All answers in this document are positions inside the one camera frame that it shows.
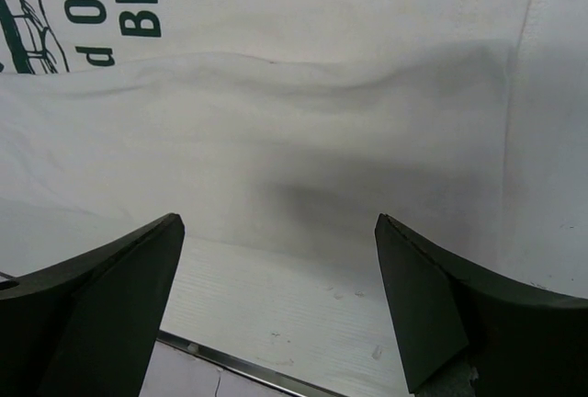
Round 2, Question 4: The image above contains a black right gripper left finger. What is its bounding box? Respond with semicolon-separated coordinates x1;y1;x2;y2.
1;213;185;397

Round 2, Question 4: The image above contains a white green raglan t-shirt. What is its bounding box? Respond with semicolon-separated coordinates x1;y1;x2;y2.
1;0;587;296

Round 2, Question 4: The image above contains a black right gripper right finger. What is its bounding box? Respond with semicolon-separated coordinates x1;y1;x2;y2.
375;214;587;396

